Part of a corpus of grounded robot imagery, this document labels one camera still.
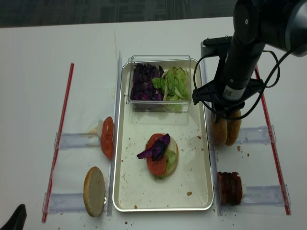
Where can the left clear long divider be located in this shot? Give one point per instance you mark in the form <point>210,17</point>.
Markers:
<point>115,135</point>

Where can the tomato slice upright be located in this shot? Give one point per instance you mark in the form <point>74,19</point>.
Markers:
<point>106,139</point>

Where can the left red plastic strip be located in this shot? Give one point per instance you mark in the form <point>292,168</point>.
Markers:
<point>49,188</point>

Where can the right red plastic strip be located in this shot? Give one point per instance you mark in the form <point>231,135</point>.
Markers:
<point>271,177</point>

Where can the left lower clear rail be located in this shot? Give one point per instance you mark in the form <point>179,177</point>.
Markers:
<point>56,202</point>

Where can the bottom bun half upright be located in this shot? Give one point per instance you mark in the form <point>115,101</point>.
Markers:
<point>94,192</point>

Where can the tomato slices on burger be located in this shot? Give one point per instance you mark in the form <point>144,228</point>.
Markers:
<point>157,168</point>

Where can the stack of meat patties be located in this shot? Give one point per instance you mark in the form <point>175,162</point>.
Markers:
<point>230,188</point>

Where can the black object at corner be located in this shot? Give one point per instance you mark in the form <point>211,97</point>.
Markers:
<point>17,220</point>

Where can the left upper clear rail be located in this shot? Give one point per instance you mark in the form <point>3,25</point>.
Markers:
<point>76,140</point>

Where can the green lettuce leaves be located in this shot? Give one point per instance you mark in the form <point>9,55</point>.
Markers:
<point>173,84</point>

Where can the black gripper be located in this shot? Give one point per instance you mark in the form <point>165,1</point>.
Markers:
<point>224,104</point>

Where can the clear plastic salad container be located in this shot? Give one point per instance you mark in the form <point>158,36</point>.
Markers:
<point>166,62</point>

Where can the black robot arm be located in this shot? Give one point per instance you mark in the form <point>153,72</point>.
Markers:
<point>257,23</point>

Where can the white patty pusher block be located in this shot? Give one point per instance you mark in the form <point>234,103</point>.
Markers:
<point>244,192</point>

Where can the clear rail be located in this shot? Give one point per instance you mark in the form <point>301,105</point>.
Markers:
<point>76,140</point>
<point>266,195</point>
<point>56,202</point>
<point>262,134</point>

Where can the purple cabbage on burger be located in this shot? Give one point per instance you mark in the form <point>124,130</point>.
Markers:
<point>155,147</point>

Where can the sesame bun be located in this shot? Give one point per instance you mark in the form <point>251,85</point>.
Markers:
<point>219,131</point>
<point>233,129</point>

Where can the bottom bun on tray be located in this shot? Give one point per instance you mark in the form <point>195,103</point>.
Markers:
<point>173,155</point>

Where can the right lower clear rail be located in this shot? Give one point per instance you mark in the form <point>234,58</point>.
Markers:
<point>266,195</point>

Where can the silver metal tray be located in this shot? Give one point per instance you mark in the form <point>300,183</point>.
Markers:
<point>187,183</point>

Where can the white tomato pusher block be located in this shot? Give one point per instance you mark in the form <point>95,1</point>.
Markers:
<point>99,128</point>

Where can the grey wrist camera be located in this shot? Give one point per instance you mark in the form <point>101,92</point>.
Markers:
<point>212,47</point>

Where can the purple cabbage leaves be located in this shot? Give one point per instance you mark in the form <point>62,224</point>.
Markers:
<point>142,86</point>

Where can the red plastic strip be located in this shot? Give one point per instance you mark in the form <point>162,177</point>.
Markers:
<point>49,188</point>
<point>271,177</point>

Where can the right upper clear rail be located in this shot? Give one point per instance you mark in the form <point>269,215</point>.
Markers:
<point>262,134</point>

